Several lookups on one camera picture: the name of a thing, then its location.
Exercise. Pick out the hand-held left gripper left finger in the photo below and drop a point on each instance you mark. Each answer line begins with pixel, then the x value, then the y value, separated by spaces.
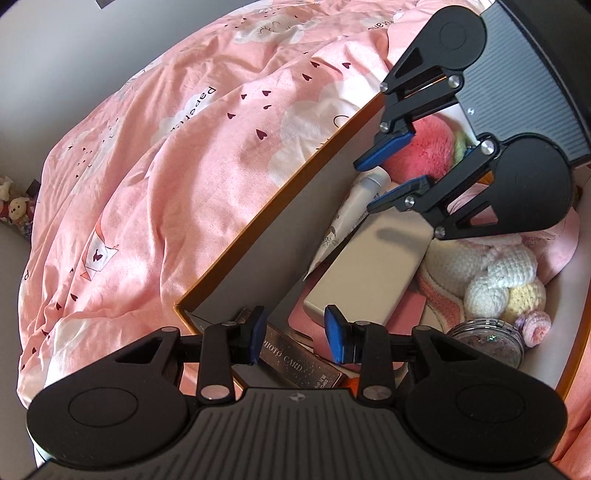
pixel 257 334

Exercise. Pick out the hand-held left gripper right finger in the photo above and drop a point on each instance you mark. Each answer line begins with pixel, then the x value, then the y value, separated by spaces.
pixel 334 334

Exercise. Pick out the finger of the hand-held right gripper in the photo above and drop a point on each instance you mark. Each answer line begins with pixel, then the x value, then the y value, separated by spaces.
pixel 399 191
pixel 383 150

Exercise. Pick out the pink fluffy plush ball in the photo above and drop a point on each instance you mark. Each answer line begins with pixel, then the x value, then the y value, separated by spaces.
pixel 429 147

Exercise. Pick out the dark photo card pack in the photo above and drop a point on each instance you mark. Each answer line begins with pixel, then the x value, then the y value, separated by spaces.
pixel 295 364

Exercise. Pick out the white tube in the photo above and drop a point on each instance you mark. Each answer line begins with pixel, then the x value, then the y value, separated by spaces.
pixel 351 217

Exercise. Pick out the pink fabric pouch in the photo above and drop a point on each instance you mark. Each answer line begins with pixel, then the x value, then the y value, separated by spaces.
pixel 561 244

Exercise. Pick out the plush doll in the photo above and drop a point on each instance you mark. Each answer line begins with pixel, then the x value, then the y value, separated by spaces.
pixel 464 145

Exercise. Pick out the long silver box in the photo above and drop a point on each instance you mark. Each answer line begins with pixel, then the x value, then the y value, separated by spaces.
pixel 369 263

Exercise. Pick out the orange cardboard box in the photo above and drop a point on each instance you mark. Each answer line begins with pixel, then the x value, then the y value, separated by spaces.
pixel 258 249

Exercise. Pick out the white yellow crocheted doll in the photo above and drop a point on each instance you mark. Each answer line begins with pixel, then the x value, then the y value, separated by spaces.
pixel 489 277

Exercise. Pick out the round clear glitter case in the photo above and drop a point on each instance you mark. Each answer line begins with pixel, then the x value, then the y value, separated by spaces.
pixel 485 341

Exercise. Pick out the pink printed blanket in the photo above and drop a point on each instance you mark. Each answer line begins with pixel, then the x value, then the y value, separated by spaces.
pixel 161 161

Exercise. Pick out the tower of plush toys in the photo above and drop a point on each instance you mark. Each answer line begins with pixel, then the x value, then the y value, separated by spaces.
pixel 17 207

